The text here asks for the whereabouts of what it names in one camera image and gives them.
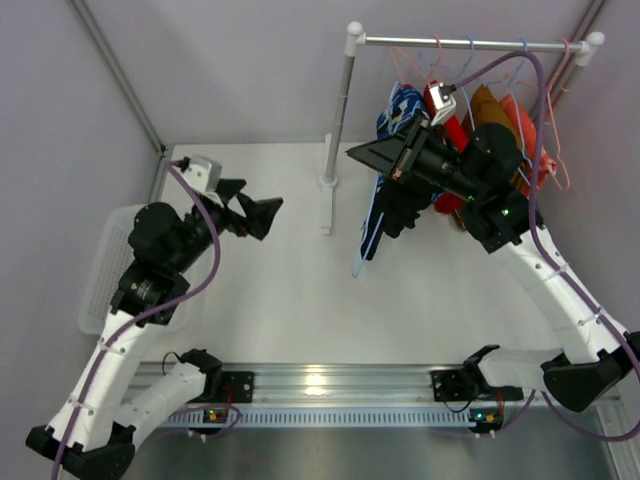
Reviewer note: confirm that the empty pink hanger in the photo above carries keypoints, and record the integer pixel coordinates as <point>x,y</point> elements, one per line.
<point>561,178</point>

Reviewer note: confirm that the grey slotted cable duct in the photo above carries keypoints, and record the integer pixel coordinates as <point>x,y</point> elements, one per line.
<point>290,417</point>

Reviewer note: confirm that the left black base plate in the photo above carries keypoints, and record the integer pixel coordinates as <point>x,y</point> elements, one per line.
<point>236,387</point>

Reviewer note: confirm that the white plastic basket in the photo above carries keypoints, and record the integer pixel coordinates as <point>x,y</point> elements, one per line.
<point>114,255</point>

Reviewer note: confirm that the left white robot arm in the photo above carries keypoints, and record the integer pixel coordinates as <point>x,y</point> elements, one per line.
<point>97,432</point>

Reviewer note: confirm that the aluminium mounting rail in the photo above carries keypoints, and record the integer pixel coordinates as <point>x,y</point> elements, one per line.
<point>340,385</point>

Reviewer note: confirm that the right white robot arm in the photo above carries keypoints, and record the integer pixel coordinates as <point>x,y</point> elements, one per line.
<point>594,353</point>

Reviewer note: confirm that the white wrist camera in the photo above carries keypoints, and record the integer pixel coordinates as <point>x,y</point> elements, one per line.
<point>444,102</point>
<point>201,173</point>

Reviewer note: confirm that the coral orange garment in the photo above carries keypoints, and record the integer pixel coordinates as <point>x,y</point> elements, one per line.
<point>527,132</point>

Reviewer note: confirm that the brown garment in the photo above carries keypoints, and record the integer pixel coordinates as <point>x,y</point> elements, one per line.
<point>485,109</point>

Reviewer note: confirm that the silver clothes rack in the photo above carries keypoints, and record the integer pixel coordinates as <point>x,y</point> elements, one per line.
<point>356,37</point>

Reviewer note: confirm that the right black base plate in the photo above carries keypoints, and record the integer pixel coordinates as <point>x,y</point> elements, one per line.
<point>460,385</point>

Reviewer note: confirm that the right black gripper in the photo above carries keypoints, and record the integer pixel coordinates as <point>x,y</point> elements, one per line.
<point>405,160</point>

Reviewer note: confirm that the pink hanger with red garment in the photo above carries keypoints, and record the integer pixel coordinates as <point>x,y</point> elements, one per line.
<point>438,68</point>

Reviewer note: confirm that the blue white patterned shorts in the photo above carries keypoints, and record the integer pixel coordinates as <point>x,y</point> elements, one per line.
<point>403,104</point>

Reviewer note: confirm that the red garment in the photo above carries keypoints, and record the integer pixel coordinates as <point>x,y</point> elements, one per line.
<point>457,188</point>

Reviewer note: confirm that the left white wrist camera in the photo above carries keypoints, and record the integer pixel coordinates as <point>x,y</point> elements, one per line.
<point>201,173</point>

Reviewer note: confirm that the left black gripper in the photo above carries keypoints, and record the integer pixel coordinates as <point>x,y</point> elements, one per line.
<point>231,212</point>

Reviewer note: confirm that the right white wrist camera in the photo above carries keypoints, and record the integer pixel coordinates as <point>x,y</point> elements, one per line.
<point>444,102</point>

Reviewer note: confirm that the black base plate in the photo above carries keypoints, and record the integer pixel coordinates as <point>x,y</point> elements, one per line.
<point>236,387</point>
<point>460,385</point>

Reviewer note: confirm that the light blue wire hanger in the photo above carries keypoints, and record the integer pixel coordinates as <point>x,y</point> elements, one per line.
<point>371,230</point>

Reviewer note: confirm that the black trousers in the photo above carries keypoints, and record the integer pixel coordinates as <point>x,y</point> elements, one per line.
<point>402,206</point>

